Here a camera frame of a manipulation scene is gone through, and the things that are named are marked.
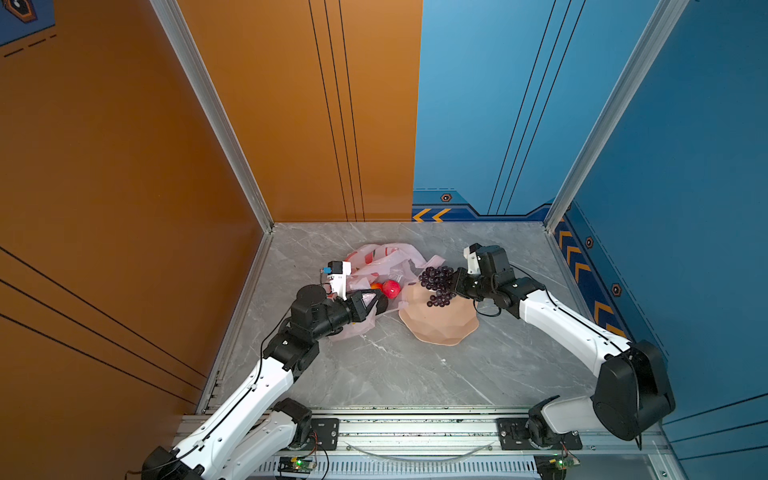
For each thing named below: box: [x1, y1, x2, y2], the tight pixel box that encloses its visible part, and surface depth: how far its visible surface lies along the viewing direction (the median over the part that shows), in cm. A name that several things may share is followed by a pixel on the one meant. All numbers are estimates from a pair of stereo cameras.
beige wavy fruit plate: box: [398, 282, 480, 346], surface depth 93 cm
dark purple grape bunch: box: [419, 266, 456, 307], surface depth 85 cm
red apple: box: [382, 280, 401, 299], surface depth 96 cm
